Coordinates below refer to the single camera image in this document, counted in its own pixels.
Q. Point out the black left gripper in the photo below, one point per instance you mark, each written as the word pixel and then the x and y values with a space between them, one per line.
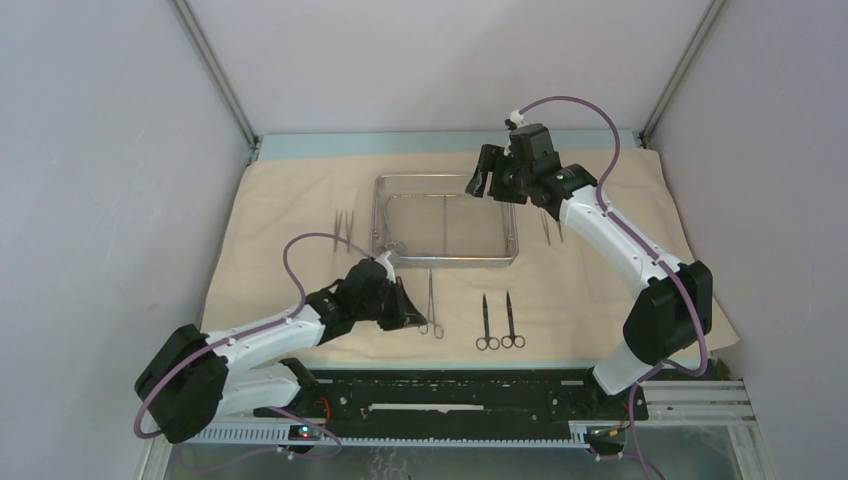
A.
pixel 405 314

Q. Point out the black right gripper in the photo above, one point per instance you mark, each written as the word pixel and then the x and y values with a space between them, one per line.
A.
pixel 491 159

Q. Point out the thin metal needle tweezers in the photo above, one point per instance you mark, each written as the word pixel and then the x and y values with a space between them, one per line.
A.
pixel 546 228

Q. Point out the metal hemostat clamp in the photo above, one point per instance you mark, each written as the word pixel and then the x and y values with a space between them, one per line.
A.
pixel 432 325

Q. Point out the metal surgical instrument tray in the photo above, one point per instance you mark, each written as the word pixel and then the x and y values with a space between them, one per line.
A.
pixel 427 220

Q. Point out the metal surgical scissors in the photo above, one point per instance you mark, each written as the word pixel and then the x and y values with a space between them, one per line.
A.
pixel 512 339

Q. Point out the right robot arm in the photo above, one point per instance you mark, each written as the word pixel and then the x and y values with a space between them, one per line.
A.
pixel 673 300

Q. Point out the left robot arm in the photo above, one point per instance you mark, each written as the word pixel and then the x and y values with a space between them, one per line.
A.
pixel 198 377

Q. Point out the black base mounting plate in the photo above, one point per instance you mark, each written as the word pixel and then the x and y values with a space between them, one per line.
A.
pixel 559 394

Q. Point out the aluminium frame rail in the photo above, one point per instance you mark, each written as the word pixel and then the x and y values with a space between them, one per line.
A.
pixel 671 401

